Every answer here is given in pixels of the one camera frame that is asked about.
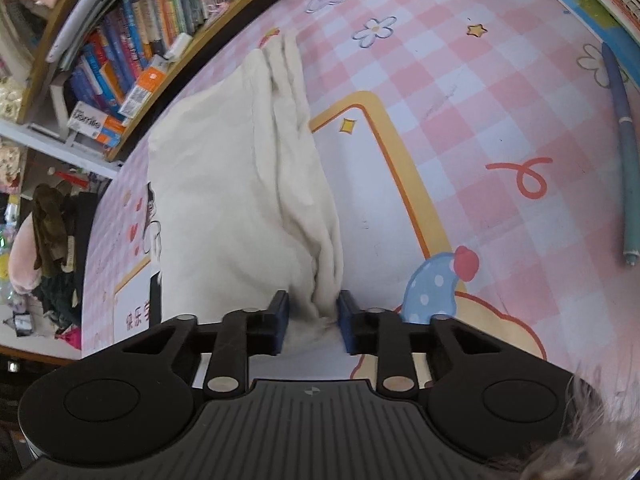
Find white shelf frame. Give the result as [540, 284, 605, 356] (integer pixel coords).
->
[0, 120, 123, 178]

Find grey fuzzy fur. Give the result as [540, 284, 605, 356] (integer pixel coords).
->
[490, 365, 640, 480]

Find small white packet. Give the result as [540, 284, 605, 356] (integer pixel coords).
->
[162, 32, 193, 60]

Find leaning white papers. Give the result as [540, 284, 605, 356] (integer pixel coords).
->
[45, 0, 151, 63]

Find blue pen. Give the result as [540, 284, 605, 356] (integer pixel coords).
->
[600, 42, 640, 267]

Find pink checked table mat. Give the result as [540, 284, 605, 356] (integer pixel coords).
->
[80, 0, 640, 411]

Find pink cloth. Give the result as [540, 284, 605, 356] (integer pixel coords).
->
[7, 212, 43, 296]

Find row of colourful books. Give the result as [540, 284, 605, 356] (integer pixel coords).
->
[47, 0, 236, 116]

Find white orange medicine box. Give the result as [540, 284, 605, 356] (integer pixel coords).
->
[117, 55, 171, 118]

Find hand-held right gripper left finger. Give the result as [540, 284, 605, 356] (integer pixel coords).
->
[122, 290, 291, 403]

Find wooden bookshelf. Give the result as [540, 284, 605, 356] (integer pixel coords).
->
[17, 0, 281, 163]

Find blue notebook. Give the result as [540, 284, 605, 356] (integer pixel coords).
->
[555, 0, 640, 61]

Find white orange blue box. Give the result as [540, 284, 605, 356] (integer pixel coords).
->
[67, 101, 128, 148]

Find cream t-shirt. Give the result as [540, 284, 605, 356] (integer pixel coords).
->
[147, 30, 346, 356]

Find dark clothes pile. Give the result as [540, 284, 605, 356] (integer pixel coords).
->
[35, 275, 83, 351]

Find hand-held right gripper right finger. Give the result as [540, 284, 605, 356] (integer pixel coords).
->
[336, 291, 501, 401]

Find olive cloth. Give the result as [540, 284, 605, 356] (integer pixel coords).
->
[31, 182, 76, 276]

